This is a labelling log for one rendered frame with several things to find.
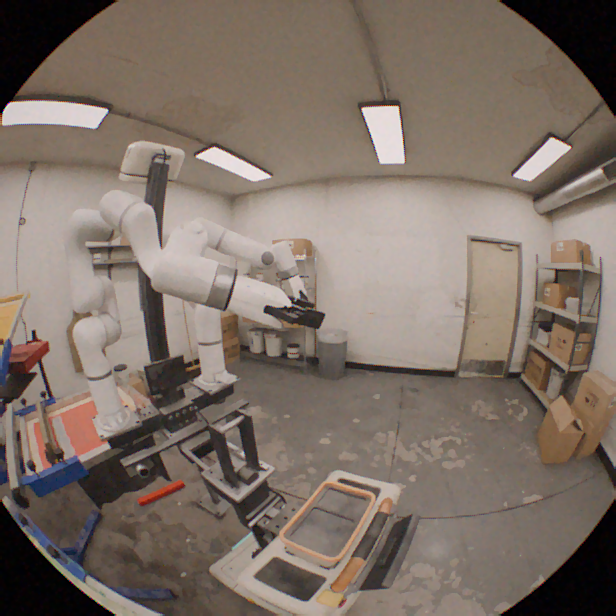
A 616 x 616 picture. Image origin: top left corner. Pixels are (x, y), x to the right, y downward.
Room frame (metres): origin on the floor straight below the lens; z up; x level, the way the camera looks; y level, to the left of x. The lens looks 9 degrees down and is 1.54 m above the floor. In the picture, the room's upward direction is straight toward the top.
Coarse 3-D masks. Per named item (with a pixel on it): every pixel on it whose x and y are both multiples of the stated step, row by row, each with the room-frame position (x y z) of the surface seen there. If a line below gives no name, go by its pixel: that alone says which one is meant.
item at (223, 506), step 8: (200, 472) 0.91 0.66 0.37; (208, 488) 0.91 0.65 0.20; (208, 496) 0.96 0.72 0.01; (216, 496) 0.93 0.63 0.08; (200, 504) 0.86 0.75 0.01; (208, 504) 0.88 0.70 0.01; (216, 504) 0.90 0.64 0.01; (224, 504) 0.91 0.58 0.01; (216, 512) 0.82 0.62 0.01; (224, 512) 0.84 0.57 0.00
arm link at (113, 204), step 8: (112, 192) 0.38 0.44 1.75; (120, 192) 0.39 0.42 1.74; (104, 200) 0.37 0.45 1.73; (112, 200) 0.37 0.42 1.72; (120, 200) 0.38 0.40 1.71; (128, 200) 0.38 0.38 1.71; (136, 200) 0.40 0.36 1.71; (104, 208) 0.37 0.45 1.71; (112, 208) 0.37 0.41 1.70; (120, 208) 0.37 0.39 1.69; (104, 216) 0.38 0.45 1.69; (112, 216) 0.37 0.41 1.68; (120, 216) 0.37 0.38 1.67; (112, 224) 0.38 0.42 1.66; (112, 232) 0.48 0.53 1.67; (112, 240) 0.50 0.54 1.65
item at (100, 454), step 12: (120, 384) 0.85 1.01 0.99; (72, 396) 0.58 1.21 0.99; (84, 396) 0.65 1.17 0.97; (132, 396) 0.79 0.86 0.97; (48, 408) 0.40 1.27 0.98; (60, 408) 0.48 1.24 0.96; (24, 420) 0.21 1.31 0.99; (24, 432) 0.15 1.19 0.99; (24, 444) 0.10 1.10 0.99; (108, 444) 0.41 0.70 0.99; (132, 444) 0.49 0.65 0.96; (24, 456) 0.06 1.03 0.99; (84, 456) 0.29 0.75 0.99; (96, 456) 0.33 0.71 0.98; (108, 456) 0.37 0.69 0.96
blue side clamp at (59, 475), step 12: (48, 468) 0.12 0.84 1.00; (60, 468) 0.16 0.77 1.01; (72, 468) 0.21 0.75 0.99; (84, 468) 0.25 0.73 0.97; (36, 480) 0.03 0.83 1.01; (48, 480) 0.08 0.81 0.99; (60, 480) 0.13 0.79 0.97; (72, 480) 0.17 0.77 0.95; (36, 492) -0.01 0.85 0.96; (48, 492) 0.04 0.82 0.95
